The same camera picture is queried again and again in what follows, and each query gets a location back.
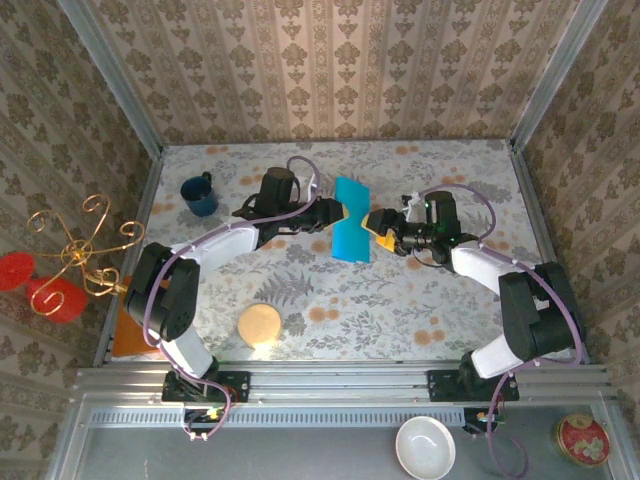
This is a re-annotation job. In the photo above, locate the aluminium frame rail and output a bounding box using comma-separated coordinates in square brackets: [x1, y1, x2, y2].
[74, 359, 614, 406]

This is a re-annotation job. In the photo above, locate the aluminium frame post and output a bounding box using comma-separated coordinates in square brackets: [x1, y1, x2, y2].
[57, 0, 164, 156]
[509, 0, 609, 151]

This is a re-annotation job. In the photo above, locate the round cork coaster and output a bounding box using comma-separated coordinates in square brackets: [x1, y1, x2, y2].
[237, 303, 283, 350]

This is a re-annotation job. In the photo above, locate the dark blue mug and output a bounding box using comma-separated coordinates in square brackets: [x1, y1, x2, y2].
[179, 171, 220, 218]

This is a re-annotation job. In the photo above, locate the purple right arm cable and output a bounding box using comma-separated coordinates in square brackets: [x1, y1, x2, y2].
[399, 183, 589, 479]

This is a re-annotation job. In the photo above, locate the blue paper sheet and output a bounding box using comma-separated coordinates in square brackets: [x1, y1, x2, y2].
[331, 176, 372, 264]

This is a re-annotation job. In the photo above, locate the small black controller board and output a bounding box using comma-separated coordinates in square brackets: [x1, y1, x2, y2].
[180, 405, 225, 431]
[462, 407, 506, 434]

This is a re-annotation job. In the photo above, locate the orange wooden board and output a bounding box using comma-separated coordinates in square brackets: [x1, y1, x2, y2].
[110, 299, 167, 359]

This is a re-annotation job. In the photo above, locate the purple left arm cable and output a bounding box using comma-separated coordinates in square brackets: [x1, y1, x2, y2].
[143, 155, 321, 444]

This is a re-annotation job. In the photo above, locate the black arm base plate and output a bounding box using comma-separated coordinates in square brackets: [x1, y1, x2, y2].
[161, 370, 252, 404]
[427, 368, 520, 403]

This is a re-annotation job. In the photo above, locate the red plastic goblet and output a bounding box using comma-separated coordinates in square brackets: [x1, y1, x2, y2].
[0, 251, 89, 325]

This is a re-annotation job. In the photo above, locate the red round tin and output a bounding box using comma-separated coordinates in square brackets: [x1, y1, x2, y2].
[555, 412, 612, 469]

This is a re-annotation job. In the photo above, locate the grey slotted cable duct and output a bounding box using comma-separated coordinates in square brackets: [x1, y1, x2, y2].
[82, 409, 469, 427]

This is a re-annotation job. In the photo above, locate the aluminium table side rail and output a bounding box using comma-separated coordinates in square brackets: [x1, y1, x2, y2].
[93, 144, 165, 367]
[508, 142, 591, 364]

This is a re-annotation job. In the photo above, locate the gold wire stand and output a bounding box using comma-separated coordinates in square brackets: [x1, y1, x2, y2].
[27, 193, 149, 317]

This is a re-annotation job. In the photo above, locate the white bowl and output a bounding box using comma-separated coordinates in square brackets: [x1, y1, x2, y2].
[395, 415, 457, 480]

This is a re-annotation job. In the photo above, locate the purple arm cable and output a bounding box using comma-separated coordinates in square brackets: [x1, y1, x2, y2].
[143, 155, 321, 444]
[399, 183, 589, 479]

